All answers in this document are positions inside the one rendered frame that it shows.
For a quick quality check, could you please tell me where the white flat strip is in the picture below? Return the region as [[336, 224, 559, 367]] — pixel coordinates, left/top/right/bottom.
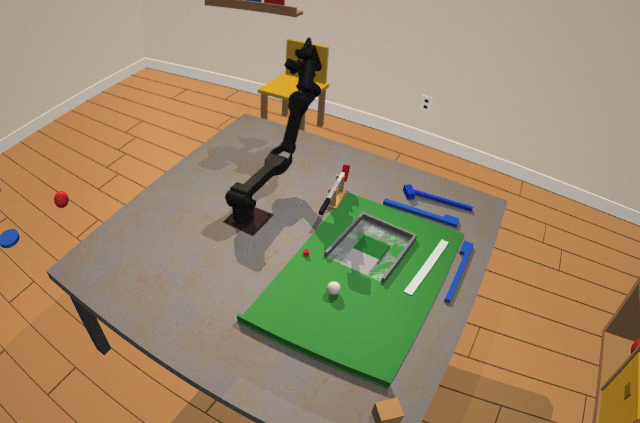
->
[[404, 240, 449, 295]]

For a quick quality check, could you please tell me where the white golf ball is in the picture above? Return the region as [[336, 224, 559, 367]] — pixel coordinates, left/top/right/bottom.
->
[[327, 282, 341, 295]]

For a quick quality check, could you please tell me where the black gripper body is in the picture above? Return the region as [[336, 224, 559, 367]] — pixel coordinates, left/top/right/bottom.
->
[[295, 49, 322, 78]]

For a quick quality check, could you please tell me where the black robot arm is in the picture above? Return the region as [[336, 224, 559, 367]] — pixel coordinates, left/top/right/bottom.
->
[[225, 58, 321, 227]]

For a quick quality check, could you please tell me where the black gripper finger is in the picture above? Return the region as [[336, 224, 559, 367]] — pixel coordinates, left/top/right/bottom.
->
[[312, 45, 321, 63], [300, 37, 313, 53]]

